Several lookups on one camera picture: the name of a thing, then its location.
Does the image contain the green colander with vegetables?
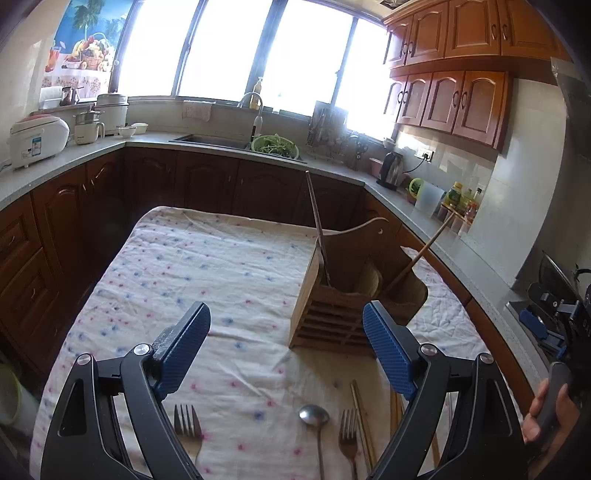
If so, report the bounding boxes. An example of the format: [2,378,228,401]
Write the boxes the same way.
[250,134,300,160]

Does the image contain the white small blender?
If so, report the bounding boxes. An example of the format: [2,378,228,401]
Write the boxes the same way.
[73,110,105,145]

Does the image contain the metal fork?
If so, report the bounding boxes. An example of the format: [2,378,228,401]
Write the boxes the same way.
[173,404,204,463]
[339,409,359,480]

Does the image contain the white spotted tablecloth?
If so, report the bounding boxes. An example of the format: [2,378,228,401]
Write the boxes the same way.
[29,205,525,480]

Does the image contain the wooden utensil holder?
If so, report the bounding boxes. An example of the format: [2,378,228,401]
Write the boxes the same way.
[288,217,428,356]

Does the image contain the dish drying rack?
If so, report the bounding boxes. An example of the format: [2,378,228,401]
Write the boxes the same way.
[307,101,369,161]

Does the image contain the metal spoon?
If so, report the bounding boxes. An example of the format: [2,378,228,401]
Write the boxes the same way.
[297,404,329,480]

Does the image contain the black electric kettle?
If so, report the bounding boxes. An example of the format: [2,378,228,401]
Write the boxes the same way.
[377,151,405,191]

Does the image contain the white rice cooker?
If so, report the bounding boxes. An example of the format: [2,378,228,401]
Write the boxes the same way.
[7,114,70,169]

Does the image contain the wooden cabinets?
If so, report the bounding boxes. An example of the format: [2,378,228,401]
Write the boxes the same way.
[383,0,570,150]
[0,146,551,416]

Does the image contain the white plastic pitcher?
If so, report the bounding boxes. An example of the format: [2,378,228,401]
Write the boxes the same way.
[409,178,445,217]

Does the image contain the kitchen sink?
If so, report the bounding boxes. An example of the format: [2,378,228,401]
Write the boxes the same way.
[172,134,301,161]

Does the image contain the upper wooden cabinets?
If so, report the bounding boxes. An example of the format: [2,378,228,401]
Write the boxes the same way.
[383,0,570,150]

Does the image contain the lower wooden cabinets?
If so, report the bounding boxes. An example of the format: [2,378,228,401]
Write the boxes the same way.
[0,146,551,416]

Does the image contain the white steamer pot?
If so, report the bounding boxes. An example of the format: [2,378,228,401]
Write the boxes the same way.
[95,93,129,136]

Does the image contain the oil bottles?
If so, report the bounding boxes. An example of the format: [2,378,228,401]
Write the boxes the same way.
[442,182,484,225]

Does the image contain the metal chopstick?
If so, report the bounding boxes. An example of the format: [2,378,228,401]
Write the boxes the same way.
[304,170,332,286]

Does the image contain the tropical fruit poster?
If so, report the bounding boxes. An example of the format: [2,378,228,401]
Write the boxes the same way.
[40,0,133,101]

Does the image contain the kitchen faucet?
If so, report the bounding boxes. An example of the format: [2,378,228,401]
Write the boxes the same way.
[236,91,266,144]

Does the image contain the right hand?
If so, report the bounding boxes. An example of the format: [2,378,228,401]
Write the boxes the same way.
[521,377,581,446]

